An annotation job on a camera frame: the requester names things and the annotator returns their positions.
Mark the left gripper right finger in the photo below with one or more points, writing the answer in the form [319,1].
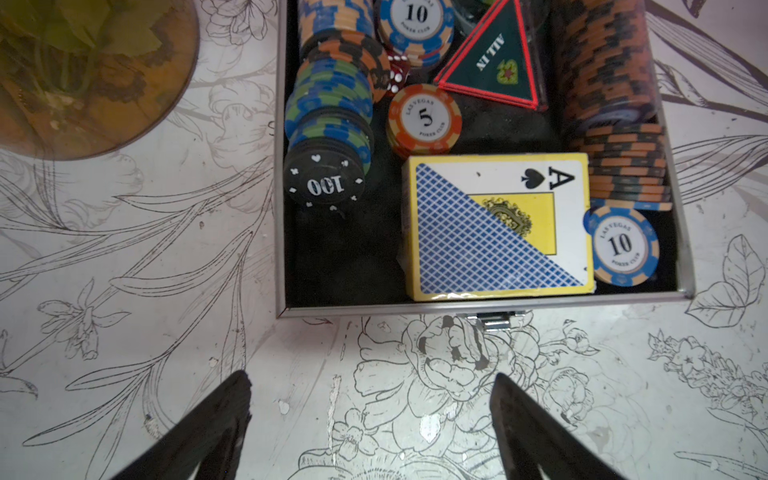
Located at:
[533,445]

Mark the black 100 chip stack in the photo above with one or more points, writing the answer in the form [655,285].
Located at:
[343,72]

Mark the blue 10 chip stack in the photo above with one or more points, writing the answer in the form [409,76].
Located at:
[420,30]

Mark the blue yellow card deck box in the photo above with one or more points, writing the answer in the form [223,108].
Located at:
[496,226]

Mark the orange 5 poker chip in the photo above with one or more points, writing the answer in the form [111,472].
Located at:
[423,120]

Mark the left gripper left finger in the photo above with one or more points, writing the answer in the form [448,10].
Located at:
[207,443]

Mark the orange black chip stack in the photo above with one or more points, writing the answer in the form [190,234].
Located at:
[608,101]

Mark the red translucent die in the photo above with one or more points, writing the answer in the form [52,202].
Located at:
[399,73]

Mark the blue 10 poker chip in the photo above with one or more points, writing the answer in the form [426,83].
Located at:
[626,249]

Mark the aluminium poker case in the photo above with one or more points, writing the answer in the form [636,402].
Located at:
[349,262]

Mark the green potted plant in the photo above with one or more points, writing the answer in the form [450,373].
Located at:
[84,78]

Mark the green all in triangle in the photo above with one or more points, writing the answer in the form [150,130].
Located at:
[495,61]

